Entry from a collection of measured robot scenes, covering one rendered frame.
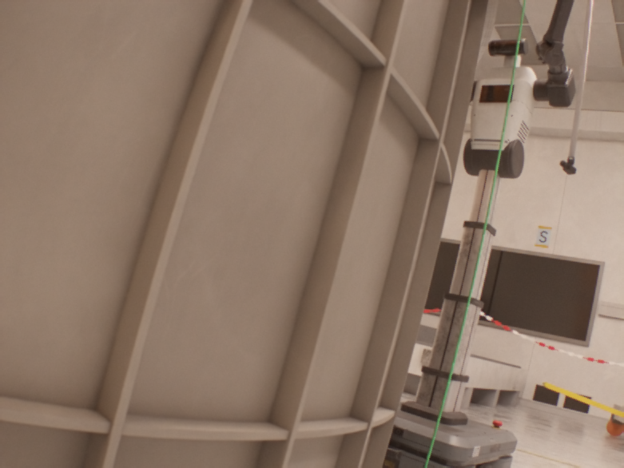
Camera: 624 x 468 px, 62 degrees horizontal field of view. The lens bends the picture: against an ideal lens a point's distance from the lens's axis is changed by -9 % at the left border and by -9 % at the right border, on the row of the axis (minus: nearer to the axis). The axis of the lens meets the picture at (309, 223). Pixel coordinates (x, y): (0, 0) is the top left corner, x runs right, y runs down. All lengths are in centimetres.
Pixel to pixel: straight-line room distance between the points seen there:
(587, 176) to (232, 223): 888
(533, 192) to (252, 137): 890
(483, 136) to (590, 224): 681
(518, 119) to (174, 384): 199
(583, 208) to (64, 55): 887
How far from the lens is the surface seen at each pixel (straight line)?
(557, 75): 235
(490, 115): 232
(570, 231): 903
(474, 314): 219
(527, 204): 927
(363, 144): 57
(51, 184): 40
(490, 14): 114
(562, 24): 230
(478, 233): 220
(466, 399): 585
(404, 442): 191
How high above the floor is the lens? 51
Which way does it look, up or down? 9 degrees up
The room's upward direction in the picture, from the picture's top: 15 degrees clockwise
